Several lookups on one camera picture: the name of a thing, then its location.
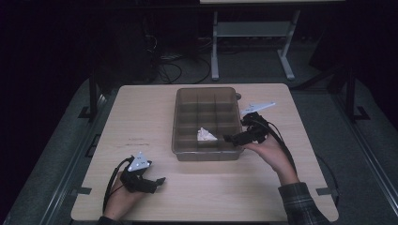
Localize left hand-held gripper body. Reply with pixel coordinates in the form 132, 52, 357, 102
119, 151, 158, 194

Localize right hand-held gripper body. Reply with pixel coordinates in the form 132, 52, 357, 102
239, 100, 277, 146

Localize grey compartment tray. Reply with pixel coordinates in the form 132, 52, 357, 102
171, 86, 246, 162

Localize person's right hand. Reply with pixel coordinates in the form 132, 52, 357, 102
243, 132, 300, 186

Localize person's left hand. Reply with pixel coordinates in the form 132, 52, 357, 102
102, 179, 147, 221

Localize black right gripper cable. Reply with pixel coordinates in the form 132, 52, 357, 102
264, 119, 341, 208

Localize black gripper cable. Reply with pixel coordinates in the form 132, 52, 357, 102
264, 119, 341, 208
101, 157, 133, 214

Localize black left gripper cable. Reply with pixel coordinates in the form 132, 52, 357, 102
101, 157, 133, 214

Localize grey metal rail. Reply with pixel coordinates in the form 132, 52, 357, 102
39, 93, 108, 225
330, 93, 398, 207

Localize black upright post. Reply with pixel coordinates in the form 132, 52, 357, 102
344, 67, 371, 124
78, 70, 100, 122

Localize black floor cables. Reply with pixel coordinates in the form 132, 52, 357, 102
144, 34, 212, 85

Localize white metal table frame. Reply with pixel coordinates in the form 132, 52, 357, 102
210, 8, 302, 82

